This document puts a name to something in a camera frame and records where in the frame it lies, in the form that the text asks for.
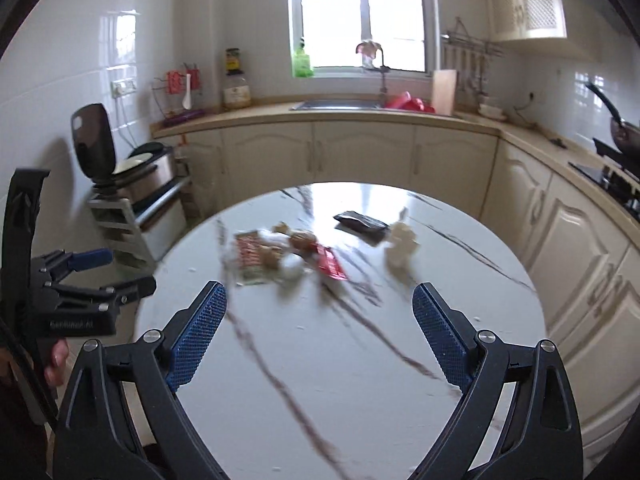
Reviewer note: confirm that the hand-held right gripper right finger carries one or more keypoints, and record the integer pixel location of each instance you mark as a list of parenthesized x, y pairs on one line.
[(442, 337)]

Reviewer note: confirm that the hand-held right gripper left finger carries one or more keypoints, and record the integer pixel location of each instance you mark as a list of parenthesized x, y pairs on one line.
[(197, 340)]

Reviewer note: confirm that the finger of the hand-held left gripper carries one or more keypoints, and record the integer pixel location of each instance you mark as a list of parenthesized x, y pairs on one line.
[(125, 290), (92, 258)]

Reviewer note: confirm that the red white packet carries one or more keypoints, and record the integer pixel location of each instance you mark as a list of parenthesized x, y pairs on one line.
[(248, 255)]

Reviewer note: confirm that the red wrapper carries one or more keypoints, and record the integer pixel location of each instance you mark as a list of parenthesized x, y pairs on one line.
[(330, 262)]

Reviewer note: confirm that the dark wrapper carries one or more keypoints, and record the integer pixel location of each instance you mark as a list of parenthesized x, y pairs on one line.
[(360, 221)]

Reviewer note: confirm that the person's left hand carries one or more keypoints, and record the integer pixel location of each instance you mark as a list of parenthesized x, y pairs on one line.
[(57, 367)]

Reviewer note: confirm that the round white marble table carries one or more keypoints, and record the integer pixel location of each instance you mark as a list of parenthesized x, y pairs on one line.
[(350, 385)]

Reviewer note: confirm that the black rice cooker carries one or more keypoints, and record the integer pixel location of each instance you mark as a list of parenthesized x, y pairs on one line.
[(92, 140)]

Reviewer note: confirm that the clear oil jar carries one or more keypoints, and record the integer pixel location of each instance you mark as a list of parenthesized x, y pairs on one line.
[(236, 92)]

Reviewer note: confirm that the small black object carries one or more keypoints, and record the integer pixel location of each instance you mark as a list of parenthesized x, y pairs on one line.
[(557, 143)]

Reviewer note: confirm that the black glass gas hob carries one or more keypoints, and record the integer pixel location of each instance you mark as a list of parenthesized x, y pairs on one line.
[(615, 185)]

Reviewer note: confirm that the beige countertop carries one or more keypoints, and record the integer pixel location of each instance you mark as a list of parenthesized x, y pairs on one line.
[(270, 110)]

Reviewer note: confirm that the stack of white bowls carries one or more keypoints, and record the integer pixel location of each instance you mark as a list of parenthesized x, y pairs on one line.
[(492, 109)]

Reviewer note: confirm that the dark bottle with yellow label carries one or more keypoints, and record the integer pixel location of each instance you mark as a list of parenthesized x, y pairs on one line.
[(233, 60)]

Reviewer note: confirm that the wooden cutting board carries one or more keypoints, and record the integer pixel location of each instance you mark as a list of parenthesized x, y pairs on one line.
[(444, 92)]

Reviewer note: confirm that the black portable burner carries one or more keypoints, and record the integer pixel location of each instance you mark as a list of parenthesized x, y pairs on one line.
[(615, 155)]

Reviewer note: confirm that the steel kitchen sink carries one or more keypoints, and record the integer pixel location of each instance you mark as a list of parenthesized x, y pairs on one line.
[(335, 105)]

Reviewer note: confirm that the steel faucet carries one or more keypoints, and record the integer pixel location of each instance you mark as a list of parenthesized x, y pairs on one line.
[(383, 85)]

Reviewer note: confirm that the black wok with lid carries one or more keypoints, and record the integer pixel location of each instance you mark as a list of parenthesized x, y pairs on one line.
[(625, 135)]

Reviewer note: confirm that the green bottle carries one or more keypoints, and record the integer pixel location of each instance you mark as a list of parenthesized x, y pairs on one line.
[(302, 62)]

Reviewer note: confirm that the sliding window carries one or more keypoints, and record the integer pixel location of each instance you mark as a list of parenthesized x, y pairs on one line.
[(330, 15)]

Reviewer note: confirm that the cream lattice door cabinet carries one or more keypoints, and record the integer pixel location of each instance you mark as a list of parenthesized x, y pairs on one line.
[(530, 5)]

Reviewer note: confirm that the white wall socket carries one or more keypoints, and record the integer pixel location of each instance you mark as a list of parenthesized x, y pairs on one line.
[(124, 88)]

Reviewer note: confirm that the metal wall utensil rack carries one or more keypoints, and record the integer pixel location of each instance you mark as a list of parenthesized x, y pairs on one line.
[(472, 40)]

